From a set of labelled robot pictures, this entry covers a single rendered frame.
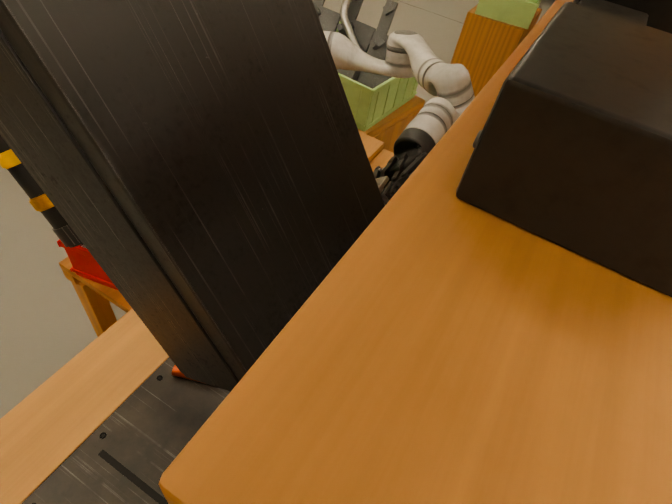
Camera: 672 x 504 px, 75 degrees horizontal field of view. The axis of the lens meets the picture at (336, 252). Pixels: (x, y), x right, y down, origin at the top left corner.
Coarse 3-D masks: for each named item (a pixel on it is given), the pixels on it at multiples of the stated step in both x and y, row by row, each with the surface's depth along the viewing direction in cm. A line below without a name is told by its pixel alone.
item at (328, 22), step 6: (318, 0) 184; (324, 0) 184; (318, 6) 185; (324, 12) 184; (330, 12) 183; (336, 12) 182; (324, 18) 185; (330, 18) 183; (336, 18) 182; (324, 24) 185; (330, 24) 184; (336, 24) 183; (324, 30) 185; (330, 30) 184
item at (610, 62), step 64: (576, 0) 51; (640, 0) 42; (576, 64) 23; (640, 64) 24; (512, 128) 22; (576, 128) 20; (640, 128) 19; (512, 192) 24; (576, 192) 22; (640, 192) 20; (640, 256) 22
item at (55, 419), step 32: (128, 320) 89; (96, 352) 83; (128, 352) 84; (160, 352) 85; (64, 384) 79; (96, 384) 79; (128, 384) 80; (32, 416) 74; (64, 416) 75; (96, 416) 76; (0, 448) 70; (32, 448) 71; (64, 448) 72; (0, 480) 68; (32, 480) 68
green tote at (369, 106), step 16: (352, 80) 159; (400, 80) 170; (352, 96) 162; (368, 96) 158; (384, 96) 166; (400, 96) 179; (352, 112) 166; (368, 112) 163; (384, 112) 174; (368, 128) 170
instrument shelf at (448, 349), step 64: (512, 64) 41; (448, 192) 26; (384, 256) 22; (448, 256) 23; (512, 256) 23; (576, 256) 24; (320, 320) 19; (384, 320) 19; (448, 320) 20; (512, 320) 20; (576, 320) 21; (640, 320) 22; (256, 384) 17; (320, 384) 17; (384, 384) 17; (448, 384) 18; (512, 384) 18; (576, 384) 19; (640, 384) 19; (192, 448) 15; (256, 448) 15; (320, 448) 15; (384, 448) 16; (448, 448) 16; (512, 448) 16; (576, 448) 17; (640, 448) 17
